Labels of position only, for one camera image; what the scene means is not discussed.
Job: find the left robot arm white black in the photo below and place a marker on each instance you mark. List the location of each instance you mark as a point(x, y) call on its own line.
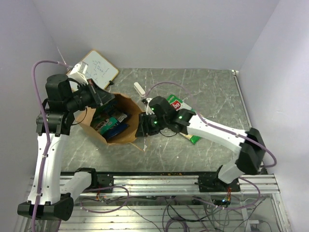
point(48, 200)

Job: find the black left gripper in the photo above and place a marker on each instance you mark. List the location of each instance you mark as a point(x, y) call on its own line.
point(99, 97)

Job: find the brown paper bag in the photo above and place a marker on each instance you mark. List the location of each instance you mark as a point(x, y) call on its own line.
point(121, 105)

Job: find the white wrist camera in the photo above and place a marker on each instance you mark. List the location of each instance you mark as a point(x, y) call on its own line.
point(77, 74)
point(146, 101)

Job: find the green snack packet in bag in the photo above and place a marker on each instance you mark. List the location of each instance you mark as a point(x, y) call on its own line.
point(109, 124)

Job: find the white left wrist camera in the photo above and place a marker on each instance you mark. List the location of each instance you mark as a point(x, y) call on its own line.
point(77, 74)

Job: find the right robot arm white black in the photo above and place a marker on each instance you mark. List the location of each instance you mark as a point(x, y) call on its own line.
point(247, 145)

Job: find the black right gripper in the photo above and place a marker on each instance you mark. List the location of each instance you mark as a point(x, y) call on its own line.
point(144, 129)

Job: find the white eraser block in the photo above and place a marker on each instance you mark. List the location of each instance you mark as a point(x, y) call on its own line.
point(139, 89)

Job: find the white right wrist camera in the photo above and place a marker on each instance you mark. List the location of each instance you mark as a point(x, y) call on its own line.
point(146, 101)

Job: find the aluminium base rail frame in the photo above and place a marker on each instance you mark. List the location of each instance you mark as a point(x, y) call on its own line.
point(173, 202)

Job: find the small whiteboard yellow frame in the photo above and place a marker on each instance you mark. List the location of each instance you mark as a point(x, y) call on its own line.
point(99, 69)

